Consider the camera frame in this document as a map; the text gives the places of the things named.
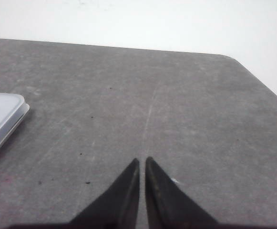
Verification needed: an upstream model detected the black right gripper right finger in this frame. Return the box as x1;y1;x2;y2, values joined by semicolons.
144;156;219;229

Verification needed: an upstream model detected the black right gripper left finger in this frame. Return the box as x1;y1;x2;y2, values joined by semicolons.
68;157;140;229

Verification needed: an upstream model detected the silver digital kitchen scale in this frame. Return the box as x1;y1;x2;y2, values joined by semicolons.
0;93;30;148

